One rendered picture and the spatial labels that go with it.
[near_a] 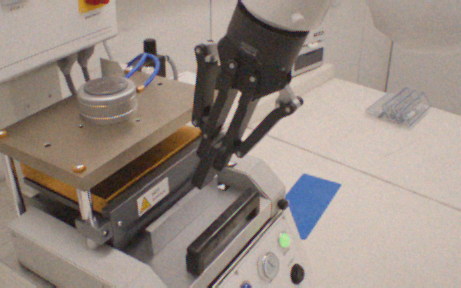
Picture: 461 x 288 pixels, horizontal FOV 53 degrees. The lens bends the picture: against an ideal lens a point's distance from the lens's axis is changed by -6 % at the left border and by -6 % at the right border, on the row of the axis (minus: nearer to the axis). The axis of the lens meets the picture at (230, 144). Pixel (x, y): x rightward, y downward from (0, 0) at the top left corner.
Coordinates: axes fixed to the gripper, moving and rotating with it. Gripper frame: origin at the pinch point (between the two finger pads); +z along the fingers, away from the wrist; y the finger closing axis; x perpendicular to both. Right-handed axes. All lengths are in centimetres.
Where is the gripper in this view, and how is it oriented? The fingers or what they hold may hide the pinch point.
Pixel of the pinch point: (210, 161)
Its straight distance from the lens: 58.8
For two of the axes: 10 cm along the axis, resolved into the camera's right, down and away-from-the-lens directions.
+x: 5.2, -4.1, 7.5
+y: 7.9, 5.6, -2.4
